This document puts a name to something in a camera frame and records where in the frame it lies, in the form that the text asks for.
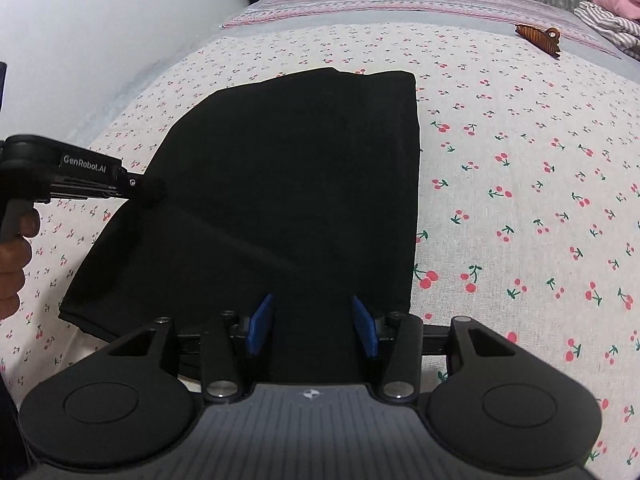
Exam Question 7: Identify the black pants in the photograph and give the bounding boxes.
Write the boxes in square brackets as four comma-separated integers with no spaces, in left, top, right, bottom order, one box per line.
[57,66,423,386]

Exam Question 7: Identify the person left hand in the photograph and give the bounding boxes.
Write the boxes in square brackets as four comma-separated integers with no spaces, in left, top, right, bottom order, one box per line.
[0,209,40,320]

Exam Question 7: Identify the brown hair claw clip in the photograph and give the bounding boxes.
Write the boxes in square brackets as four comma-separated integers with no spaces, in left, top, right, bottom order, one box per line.
[515,24,561,58]

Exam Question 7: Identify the pink striped blanket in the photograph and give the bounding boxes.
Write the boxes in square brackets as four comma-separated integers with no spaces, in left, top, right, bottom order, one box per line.
[224,0,620,58]

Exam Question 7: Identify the striped folded cloth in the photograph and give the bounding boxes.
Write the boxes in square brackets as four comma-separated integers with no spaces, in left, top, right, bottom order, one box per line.
[573,1,639,58]

